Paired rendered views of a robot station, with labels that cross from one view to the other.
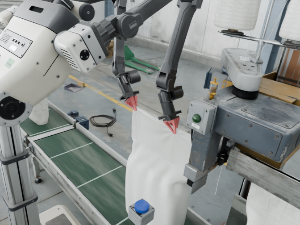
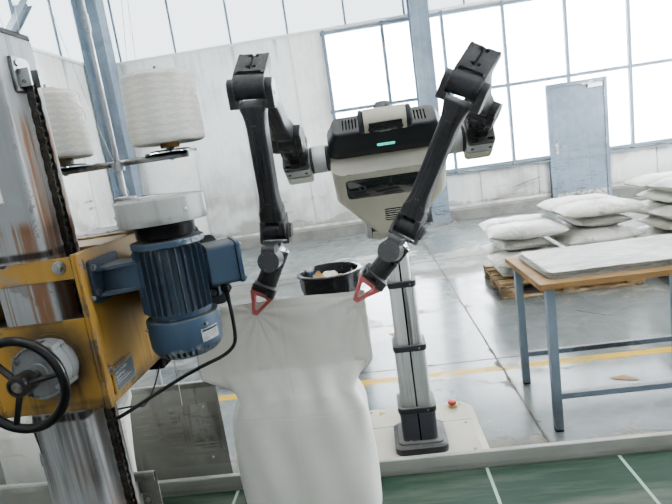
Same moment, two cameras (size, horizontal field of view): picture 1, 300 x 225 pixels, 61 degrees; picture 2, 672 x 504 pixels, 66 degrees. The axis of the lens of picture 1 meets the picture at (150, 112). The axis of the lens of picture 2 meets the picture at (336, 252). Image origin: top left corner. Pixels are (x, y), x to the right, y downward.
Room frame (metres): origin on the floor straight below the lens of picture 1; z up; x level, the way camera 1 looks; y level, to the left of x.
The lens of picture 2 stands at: (2.28, -0.81, 1.45)
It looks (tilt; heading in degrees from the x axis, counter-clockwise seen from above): 10 degrees down; 141
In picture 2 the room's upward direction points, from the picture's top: 8 degrees counter-clockwise
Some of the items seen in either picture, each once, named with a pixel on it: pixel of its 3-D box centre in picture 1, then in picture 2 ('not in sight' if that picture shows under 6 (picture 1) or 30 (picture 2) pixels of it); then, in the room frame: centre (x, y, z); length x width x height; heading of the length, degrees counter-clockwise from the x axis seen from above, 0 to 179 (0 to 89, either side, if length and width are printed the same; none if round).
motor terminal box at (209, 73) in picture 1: (212, 81); (223, 266); (1.26, -0.31, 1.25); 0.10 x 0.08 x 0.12; 161
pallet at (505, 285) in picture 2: not in sight; (556, 273); (-0.12, 3.72, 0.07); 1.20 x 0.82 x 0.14; 44
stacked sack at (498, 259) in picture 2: not in sight; (528, 256); (-0.16, 3.33, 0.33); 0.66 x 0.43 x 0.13; 46
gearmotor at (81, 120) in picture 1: (75, 119); not in sight; (2.34, 0.77, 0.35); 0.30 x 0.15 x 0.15; 46
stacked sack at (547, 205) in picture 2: not in sight; (577, 202); (-0.04, 4.06, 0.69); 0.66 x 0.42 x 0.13; 43
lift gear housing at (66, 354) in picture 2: not in sight; (44, 368); (1.19, -0.67, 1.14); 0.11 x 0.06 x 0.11; 46
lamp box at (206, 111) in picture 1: (201, 116); not in sight; (0.74, -0.17, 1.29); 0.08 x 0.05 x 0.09; 46
